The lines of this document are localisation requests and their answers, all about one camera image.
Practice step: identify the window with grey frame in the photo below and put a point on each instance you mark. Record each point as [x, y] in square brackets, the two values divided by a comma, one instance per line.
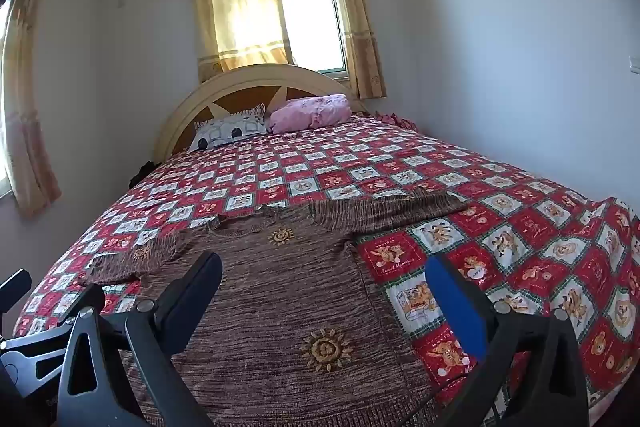
[312, 12]

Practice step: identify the red checked printed bedspread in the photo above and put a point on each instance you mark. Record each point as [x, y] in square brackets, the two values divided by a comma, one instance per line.
[400, 167]

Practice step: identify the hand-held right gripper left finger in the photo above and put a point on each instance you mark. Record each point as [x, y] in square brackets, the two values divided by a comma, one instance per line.
[192, 297]

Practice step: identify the white patterned pillow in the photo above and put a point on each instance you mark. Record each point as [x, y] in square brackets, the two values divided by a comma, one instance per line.
[225, 129]

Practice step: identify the dark thing beside bed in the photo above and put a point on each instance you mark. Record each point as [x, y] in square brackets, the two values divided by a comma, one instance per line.
[142, 172]

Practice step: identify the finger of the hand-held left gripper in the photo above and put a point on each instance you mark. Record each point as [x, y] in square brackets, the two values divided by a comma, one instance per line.
[15, 288]
[75, 309]

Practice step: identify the side window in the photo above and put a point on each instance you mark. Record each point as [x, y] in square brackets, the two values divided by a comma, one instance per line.
[4, 107]

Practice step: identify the brown knitted sweater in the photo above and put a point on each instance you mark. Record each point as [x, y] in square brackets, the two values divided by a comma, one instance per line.
[290, 287]

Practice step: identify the cream wooden bed headboard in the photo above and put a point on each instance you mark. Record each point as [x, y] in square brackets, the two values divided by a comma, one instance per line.
[235, 94]

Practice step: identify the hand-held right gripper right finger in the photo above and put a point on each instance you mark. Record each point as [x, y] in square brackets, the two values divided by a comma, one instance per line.
[457, 307]

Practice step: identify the pink ruffled cloth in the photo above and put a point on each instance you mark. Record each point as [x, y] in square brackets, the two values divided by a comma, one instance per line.
[395, 119]

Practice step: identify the pink pillow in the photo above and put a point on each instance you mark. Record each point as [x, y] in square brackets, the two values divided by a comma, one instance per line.
[310, 113]

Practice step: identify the beige side window curtain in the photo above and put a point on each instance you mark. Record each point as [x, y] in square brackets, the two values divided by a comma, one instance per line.
[27, 107]

